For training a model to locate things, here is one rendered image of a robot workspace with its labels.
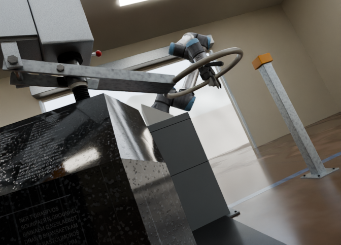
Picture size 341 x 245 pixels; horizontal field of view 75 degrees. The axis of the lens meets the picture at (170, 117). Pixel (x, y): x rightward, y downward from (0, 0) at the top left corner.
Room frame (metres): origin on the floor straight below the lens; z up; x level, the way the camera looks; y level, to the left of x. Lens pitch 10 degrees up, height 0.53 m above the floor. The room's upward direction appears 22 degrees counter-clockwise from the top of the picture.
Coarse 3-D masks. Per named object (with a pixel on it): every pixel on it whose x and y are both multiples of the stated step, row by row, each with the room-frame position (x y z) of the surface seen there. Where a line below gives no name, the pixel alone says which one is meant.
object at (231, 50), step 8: (232, 48) 0.99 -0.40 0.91; (240, 48) 1.06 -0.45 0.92; (208, 56) 0.95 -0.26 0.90; (216, 56) 0.95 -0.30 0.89; (240, 56) 1.13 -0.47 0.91; (192, 64) 0.96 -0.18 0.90; (200, 64) 0.95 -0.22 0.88; (232, 64) 1.26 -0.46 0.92; (184, 72) 0.98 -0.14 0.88; (224, 72) 1.33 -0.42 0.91; (176, 80) 1.01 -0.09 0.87; (208, 80) 1.40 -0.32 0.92; (192, 88) 1.40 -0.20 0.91; (168, 96) 1.23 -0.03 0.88; (176, 96) 1.33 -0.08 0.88
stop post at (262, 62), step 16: (256, 64) 1.89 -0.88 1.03; (272, 80) 1.85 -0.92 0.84; (272, 96) 1.92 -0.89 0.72; (288, 112) 1.85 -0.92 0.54; (288, 128) 1.92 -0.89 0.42; (304, 144) 1.85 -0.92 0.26; (304, 160) 1.92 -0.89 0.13; (320, 160) 1.86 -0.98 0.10; (304, 176) 1.94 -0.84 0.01; (320, 176) 1.79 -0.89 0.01
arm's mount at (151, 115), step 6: (144, 108) 1.77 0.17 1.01; (150, 108) 1.78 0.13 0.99; (144, 114) 1.83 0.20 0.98; (150, 114) 1.78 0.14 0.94; (156, 114) 1.78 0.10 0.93; (162, 114) 1.79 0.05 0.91; (168, 114) 1.80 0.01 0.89; (150, 120) 1.77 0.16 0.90; (156, 120) 1.78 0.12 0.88; (162, 120) 1.79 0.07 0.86
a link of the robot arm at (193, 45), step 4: (192, 40) 1.35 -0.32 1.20; (196, 40) 1.36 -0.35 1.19; (188, 44) 1.36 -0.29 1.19; (192, 44) 1.35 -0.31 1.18; (196, 44) 1.35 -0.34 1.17; (200, 44) 1.38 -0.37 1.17; (188, 48) 1.38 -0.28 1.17; (192, 48) 1.36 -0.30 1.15; (196, 48) 1.35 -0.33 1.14; (200, 48) 1.36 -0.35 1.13; (188, 52) 1.43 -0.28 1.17; (192, 52) 1.37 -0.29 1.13; (196, 52) 1.35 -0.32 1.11; (200, 52) 1.35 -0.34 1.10; (192, 56) 1.39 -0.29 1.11
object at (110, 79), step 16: (32, 64) 0.75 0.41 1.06; (48, 64) 0.77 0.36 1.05; (64, 64) 0.80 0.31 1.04; (16, 80) 0.81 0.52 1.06; (32, 80) 0.84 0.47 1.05; (48, 80) 0.87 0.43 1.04; (96, 80) 0.96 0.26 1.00; (112, 80) 0.90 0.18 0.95; (128, 80) 0.92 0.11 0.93; (144, 80) 0.95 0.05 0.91; (160, 80) 0.99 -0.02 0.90
